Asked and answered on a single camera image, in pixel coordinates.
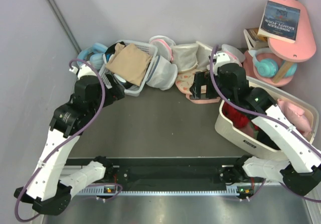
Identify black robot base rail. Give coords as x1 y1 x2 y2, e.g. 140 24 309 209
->
65 157 266 192

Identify beige folded garment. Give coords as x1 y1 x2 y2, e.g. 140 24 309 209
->
106 43 152 86

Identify beige mesh laundry bag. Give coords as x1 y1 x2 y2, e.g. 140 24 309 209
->
172 43 199 73

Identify Nineteen Eighty-Four blue book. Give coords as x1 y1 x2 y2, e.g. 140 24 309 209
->
257 1 300 43

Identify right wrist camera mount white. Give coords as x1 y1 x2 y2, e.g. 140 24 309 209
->
213 52 239 66

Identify red garment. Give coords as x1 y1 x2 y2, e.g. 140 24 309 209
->
222 103 259 131

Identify pink garment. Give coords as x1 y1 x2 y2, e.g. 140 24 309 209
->
277 99 312 137

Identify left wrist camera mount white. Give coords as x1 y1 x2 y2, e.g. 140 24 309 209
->
69 64 96 80

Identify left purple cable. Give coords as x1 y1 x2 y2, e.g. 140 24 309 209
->
14 59 123 221

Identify pink trimmed mesh bag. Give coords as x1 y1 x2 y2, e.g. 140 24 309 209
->
148 35 176 62

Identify white mesh laundry bag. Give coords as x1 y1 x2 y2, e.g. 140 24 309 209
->
146 56 178 90

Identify stack of books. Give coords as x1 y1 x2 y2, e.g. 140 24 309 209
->
243 28 268 50

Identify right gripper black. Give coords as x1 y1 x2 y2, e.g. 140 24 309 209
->
190 70 235 104

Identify light blue headphones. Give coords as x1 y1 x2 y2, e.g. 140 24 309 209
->
77 43 108 70

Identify cream plastic bin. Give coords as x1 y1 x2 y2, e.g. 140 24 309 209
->
211 77 320 162

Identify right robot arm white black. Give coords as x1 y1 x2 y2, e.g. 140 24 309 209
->
190 63 320 196

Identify grey plastic laundry basket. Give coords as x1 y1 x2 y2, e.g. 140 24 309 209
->
99 40 157 97

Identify cream flat mesh bag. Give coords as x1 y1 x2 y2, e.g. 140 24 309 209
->
196 41 213 70

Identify pink patterned round bag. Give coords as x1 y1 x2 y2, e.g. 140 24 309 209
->
175 69 221 104

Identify pink zipper mesh bag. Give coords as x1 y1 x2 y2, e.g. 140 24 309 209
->
221 44 246 67

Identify purple cable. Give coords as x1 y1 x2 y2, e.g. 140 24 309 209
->
14 59 123 221
210 45 321 202

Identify pink two-tier shelf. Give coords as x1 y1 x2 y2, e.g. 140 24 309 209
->
243 0 316 87

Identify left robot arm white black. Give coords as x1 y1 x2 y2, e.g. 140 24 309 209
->
14 74 125 215

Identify teal headphones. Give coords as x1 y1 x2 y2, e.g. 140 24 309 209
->
248 47 298 78

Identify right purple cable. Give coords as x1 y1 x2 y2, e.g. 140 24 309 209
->
210 45 321 202

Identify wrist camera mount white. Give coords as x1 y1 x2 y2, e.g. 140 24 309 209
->
213 52 239 66
69 64 96 80

